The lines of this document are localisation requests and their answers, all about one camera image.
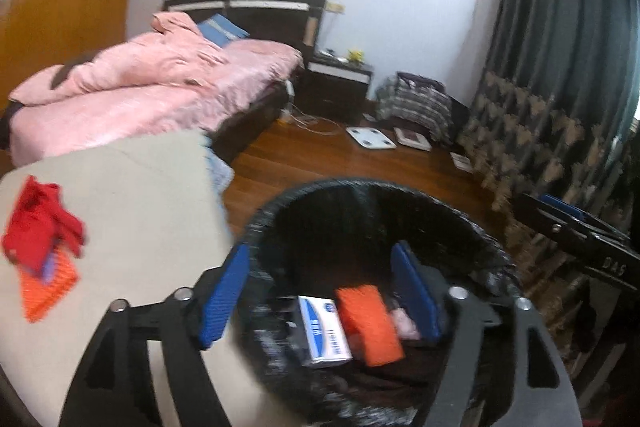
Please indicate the dark patterned curtain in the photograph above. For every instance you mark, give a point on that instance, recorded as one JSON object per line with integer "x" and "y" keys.
{"x": 559, "y": 90}

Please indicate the beige table cloth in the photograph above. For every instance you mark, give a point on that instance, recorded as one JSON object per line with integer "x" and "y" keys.
{"x": 154, "y": 222}

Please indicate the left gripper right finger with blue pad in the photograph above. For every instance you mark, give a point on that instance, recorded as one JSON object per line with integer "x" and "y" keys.
{"x": 541, "y": 392}

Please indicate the plaid bag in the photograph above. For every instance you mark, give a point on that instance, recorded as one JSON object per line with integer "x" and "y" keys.
{"x": 418, "y": 100}

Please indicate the black white nightstand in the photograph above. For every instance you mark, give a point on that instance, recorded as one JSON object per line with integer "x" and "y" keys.
{"x": 334, "y": 90}

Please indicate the white blue cotton pad box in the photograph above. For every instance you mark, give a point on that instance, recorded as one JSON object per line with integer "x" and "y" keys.
{"x": 319, "y": 336}

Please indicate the pink duvet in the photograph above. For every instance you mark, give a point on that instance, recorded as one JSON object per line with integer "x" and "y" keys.
{"x": 173, "y": 53}

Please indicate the white booklet on floor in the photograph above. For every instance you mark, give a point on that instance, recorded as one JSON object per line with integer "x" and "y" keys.
{"x": 462, "y": 163}

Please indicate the pink cloth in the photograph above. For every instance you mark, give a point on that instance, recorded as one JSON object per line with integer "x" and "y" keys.
{"x": 405, "y": 328}

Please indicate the yellow plush toy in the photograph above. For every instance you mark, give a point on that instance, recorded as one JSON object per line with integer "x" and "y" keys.
{"x": 355, "y": 56}

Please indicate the white bathroom scale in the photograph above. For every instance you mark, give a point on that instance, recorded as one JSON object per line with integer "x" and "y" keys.
{"x": 371, "y": 138}

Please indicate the red fleece cloth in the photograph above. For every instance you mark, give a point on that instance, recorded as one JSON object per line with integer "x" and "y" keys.
{"x": 40, "y": 223}

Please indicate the black clothes on bed end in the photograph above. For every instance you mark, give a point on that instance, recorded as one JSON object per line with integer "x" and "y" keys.
{"x": 5, "y": 123}

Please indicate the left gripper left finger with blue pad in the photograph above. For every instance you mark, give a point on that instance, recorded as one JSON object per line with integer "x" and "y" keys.
{"x": 112, "y": 385}

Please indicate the bed with pink sheet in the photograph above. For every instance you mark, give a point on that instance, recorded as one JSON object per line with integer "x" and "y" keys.
{"x": 96, "y": 119}

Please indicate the blue pillow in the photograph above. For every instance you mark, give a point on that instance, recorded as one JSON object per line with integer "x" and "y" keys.
{"x": 221, "y": 31}

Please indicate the orange knitted mat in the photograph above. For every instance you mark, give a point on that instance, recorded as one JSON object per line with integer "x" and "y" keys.
{"x": 38, "y": 298}

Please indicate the dark wooden headboard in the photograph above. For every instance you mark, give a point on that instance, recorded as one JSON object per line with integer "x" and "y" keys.
{"x": 293, "y": 22}

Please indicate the red white scale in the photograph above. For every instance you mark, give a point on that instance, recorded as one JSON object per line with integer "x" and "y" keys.
{"x": 412, "y": 139}

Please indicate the black lined trash bin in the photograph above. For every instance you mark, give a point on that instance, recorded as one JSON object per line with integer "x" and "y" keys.
{"x": 333, "y": 238}

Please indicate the orange foam net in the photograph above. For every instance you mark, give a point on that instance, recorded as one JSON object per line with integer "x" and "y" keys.
{"x": 365, "y": 317}

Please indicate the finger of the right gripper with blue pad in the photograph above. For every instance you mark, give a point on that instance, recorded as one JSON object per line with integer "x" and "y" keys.
{"x": 581, "y": 216}
{"x": 546, "y": 220}

